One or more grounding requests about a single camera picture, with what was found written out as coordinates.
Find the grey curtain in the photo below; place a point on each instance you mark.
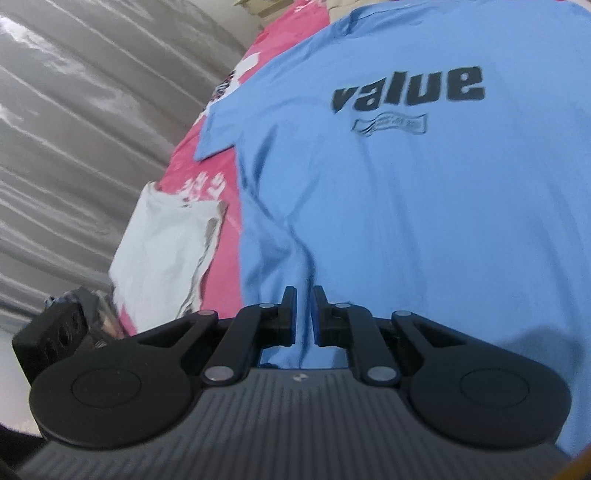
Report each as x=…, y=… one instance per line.
x=69, y=138

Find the pink floral blanket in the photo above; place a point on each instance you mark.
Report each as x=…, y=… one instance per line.
x=295, y=27

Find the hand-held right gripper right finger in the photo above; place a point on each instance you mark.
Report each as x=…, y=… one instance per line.
x=318, y=318

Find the white folded cloth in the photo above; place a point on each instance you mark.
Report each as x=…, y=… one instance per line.
x=157, y=249

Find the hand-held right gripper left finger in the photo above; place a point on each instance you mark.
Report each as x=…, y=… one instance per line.
x=288, y=318

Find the light blue t-shirt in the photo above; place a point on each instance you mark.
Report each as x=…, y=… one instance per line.
x=392, y=207

